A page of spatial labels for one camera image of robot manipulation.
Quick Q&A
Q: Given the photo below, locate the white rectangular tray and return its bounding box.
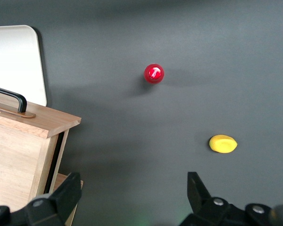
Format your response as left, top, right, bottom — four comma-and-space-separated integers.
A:
0, 24, 48, 106

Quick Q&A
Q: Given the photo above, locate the yellow lemon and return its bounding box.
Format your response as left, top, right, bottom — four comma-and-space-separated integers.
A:
208, 134, 238, 154

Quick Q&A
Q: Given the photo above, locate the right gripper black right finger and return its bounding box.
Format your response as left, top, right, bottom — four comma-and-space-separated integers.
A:
179, 171, 272, 226

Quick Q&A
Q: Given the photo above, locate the red soda bottle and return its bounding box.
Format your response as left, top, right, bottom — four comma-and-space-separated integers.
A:
143, 63, 165, 85

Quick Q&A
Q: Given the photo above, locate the black metal drawer handle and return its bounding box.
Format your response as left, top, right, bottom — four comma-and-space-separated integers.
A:
0, 84, 36, 119

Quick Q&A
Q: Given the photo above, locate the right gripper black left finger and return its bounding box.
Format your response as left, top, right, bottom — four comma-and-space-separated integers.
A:
0, 172, 83, 226

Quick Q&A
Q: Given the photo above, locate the light wooden drawer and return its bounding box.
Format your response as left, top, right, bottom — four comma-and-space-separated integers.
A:
0, 97, 82, 208

